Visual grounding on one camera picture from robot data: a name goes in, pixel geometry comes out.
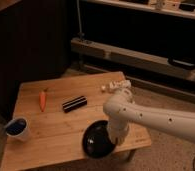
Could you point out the black ceramic bowl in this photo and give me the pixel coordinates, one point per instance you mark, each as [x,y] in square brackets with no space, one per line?
[95,142]

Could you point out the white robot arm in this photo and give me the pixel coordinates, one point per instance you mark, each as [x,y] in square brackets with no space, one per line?
[122,110]

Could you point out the white crumpled wrapper item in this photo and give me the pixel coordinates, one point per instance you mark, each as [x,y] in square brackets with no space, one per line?
[114,85]

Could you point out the black striped rectangular box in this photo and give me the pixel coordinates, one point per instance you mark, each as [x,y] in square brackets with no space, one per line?
[74,104]

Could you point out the metal vertical pole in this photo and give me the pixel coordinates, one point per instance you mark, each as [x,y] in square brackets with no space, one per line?
[81,34]

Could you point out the orange carrot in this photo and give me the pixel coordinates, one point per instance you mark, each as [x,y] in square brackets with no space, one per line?
[42,99]

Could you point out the wooden low shelf unit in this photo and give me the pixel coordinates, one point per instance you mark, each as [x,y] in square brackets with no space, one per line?
[141,36]

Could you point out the white mug blue inside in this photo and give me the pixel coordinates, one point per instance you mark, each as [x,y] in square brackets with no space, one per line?
[18,128]

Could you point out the black handle on shelf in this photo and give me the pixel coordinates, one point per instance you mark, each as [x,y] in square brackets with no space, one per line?
[181,64]

